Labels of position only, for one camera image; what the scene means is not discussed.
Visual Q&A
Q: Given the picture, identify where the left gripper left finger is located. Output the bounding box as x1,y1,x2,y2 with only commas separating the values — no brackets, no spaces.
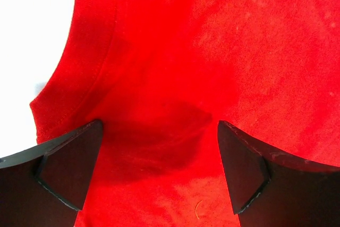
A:
1,120,103,227

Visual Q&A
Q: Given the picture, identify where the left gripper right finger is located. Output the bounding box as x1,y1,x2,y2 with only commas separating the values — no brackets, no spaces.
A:
217,121,339,227

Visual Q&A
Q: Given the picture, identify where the red t shirt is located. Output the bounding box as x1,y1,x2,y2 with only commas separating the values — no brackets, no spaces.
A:
30,0,339,226

